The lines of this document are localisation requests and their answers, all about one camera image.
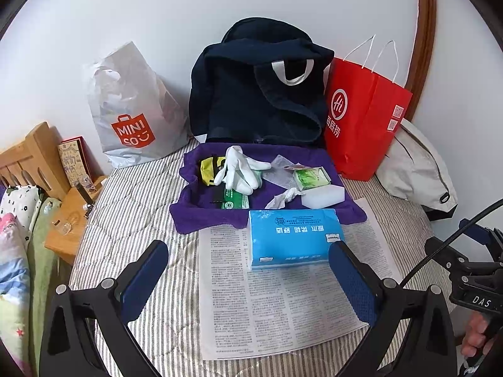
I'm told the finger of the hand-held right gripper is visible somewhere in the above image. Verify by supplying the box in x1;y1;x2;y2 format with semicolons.
458;220;503;262
423;237;478;280

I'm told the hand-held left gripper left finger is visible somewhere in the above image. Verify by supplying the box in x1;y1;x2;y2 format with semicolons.
39;239;169;377

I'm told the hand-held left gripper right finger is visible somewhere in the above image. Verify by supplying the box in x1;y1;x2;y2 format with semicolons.
328;240;458;377

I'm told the blue tissue pack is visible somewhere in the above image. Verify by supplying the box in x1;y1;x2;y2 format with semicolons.
248;209;345;271

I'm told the purple towel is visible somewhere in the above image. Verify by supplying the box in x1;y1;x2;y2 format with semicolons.
169;143;368;235

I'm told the white sponge block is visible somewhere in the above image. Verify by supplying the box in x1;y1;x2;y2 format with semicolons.
302;186;346;210

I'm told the white tissue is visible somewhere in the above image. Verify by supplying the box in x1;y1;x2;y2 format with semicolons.
265;188;302;210

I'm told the green tissue pack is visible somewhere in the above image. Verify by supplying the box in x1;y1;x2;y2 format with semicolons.
294;167;331;190

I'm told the green packet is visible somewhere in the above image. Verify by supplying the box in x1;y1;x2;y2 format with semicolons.
214;186;251;210

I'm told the yellow Adidas pouch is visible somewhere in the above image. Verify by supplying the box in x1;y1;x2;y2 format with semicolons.
200;156;226;186

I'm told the translucent drawstring pouch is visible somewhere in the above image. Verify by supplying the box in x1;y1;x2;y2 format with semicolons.
263;155;297;189

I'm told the white glove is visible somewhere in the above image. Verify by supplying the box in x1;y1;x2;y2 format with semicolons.
213;145;273;195

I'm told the person's right hand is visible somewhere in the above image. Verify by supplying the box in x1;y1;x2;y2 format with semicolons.
461;314;496;357

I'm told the striped bed sheet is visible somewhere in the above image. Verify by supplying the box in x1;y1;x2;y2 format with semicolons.
69;149;458;377

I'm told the newspaper sheet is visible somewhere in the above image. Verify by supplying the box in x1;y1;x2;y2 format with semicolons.
196;198;403;362

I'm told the wooden nightstand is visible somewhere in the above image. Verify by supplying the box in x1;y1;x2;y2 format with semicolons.
44;176;108;266

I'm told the light green blanket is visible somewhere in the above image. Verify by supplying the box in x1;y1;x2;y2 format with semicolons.
24;198;64;362

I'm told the colourful printed quilt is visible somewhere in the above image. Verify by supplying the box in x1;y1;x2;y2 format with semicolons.
0;212;32;377

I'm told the brown patterned book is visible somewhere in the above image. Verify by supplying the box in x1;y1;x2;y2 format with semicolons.
58;137;97;188

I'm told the red paper bag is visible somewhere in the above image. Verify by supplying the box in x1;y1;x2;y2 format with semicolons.
324;35;414;182

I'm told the white floral pillow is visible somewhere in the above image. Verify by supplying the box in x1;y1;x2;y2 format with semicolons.
0;184;40;244

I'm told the wooden headboard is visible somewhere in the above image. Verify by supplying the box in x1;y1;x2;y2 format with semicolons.
0;122;70;202

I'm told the white plastic shopping bag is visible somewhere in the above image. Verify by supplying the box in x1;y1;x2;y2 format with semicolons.
82;41;191;169

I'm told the navy fabric tote bag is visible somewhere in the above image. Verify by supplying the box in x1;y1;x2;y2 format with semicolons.
188;18;335;146

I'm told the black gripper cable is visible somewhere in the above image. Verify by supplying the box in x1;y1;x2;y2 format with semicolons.
399;210;503;285

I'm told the grey drawstring bag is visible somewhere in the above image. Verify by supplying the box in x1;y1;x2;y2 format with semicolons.
375;120;458;209

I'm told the wooden door frame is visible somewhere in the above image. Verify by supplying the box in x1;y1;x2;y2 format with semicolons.
405;0;438;95

